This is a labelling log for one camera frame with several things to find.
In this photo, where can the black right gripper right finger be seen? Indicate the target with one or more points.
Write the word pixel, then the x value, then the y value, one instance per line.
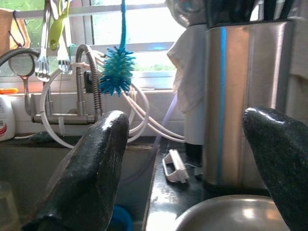
pixel 284 156

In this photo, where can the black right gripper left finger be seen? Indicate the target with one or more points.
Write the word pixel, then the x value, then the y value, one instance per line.
pixel 91 173

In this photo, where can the blue plastic bowl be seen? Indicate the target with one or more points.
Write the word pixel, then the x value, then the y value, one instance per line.
pixel 124 217

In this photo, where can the steel faucet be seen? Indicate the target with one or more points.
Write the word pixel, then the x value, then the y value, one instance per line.
pixel 67 118

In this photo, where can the dark green sponge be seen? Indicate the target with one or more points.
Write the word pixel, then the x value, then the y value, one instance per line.
pixel 41 137

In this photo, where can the stainless steel sink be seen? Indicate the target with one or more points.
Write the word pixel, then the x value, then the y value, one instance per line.
pixel 29 168

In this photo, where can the stainless steel utensil canister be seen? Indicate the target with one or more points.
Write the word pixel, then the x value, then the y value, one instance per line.
pixel 240 108

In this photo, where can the steel bowl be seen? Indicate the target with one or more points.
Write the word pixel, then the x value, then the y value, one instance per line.
pixel 231 214

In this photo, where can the small white scrub brush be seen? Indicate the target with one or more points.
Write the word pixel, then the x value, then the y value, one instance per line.
pixel 176 168

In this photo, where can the blue bottle brush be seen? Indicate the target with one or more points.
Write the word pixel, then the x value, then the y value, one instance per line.
pixel 116 74

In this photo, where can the white dish soap bottle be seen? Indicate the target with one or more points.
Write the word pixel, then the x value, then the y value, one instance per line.
pixel 6 115

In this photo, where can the hanging steel utensil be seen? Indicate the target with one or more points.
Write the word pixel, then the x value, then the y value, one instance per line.
pixel 63 60

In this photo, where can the white cloth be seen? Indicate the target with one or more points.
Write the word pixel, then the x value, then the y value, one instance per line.
pixel 190 72

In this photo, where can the steel mesh strainer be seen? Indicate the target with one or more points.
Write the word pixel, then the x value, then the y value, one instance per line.
pixel 21 63

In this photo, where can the hanging steel tongs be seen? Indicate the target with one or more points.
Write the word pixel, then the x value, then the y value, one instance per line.
pixel 43 48

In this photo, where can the green plastic utensil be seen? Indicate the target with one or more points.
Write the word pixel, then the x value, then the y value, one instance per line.
pixel 56 31

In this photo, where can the brown bag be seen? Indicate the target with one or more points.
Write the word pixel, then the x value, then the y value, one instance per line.
pixel 12 29

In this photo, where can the shiny steel pot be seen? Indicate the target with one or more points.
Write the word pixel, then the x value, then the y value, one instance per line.
pixel 185 12

